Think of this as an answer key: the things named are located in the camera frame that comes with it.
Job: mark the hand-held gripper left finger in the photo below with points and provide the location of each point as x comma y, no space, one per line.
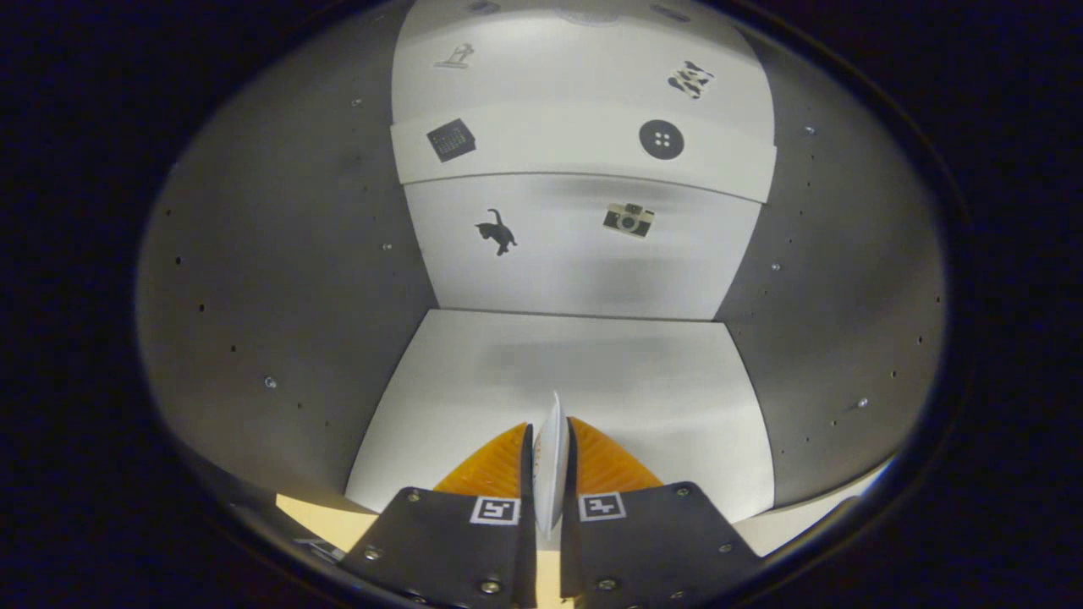
457,550

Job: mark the small translucent blue cup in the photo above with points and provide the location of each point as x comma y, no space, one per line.
550,465

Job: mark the grey cabinet body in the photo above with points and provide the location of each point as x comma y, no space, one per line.
288,254

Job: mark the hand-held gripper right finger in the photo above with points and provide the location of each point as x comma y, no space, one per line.
651,550

